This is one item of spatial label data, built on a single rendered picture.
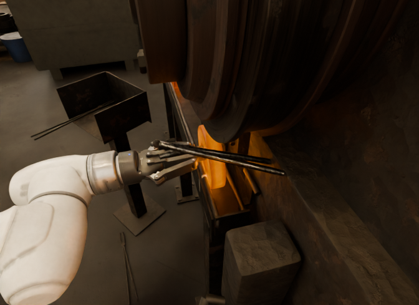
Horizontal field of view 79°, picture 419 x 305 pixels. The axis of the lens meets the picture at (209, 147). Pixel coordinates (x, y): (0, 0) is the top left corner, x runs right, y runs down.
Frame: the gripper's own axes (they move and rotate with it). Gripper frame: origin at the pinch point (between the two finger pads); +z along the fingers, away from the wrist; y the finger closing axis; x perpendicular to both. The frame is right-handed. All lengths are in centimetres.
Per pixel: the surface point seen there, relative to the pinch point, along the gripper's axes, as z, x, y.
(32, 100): -119, -71, -190
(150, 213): -26, -74, -43
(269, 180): 7.2, 4.6, 15.9
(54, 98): -101, -72, -190
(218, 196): 0.3, -10.3, 5.3
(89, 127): -36, -15, -42
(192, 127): 0.3, -13.0, -27.9
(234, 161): 0.3, 12.0, 16.6
